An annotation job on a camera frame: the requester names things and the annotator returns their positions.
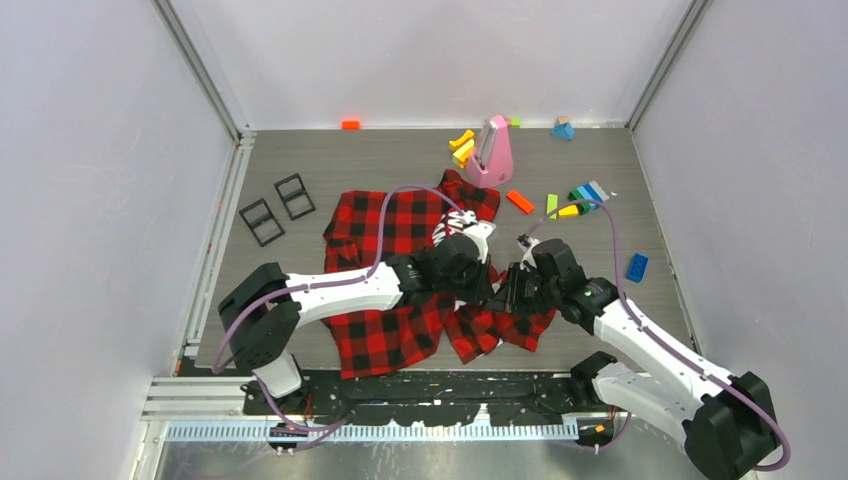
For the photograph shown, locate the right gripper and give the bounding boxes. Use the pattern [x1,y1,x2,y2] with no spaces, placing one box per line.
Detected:
[486,262,561,318]

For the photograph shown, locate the red black plaid shirt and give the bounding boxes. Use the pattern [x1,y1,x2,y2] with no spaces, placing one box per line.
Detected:
[324,170,555,379]

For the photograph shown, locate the black display box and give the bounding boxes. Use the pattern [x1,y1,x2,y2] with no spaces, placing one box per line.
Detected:
[238,198,286,248]
[273,173,316,221]

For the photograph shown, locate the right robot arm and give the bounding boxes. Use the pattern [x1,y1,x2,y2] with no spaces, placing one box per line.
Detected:
[486,235,791,479]

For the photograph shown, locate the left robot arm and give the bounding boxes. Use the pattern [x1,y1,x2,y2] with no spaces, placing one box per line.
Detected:
[218,222,494,414]

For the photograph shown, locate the orange red brick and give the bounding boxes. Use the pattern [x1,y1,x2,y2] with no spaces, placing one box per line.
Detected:
[506,190,535,215]

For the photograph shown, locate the pink metronome box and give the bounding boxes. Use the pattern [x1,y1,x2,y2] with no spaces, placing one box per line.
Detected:
[465,115,514,188]

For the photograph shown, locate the green yellow small bricks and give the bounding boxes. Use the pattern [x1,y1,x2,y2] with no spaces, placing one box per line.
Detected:
[545,193,580,220]

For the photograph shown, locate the yellow toy blocks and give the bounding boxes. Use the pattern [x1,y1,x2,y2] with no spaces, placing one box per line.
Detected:
[448,130,475,168]

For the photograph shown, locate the blue lego brick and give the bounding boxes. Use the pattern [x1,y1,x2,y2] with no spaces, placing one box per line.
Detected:
[625,253,649,283]

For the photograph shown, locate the stacked colourful bricks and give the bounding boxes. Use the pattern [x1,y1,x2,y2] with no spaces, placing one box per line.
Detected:
[568,181,609,215]

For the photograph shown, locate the blue wooden block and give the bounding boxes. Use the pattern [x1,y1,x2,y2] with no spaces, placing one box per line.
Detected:
[551,116,576,141]

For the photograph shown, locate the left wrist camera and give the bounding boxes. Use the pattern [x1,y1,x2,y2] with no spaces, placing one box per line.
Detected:
[462,221,496,263]

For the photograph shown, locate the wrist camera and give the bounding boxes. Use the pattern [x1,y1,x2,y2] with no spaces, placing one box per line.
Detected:
[517,234,540,269]
[462,221,496,263]

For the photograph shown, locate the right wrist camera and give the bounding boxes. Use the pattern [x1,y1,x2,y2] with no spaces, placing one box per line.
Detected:
[517,234,540,269]

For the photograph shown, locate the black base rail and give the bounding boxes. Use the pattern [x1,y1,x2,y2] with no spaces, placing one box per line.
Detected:
[241,370,617,427]

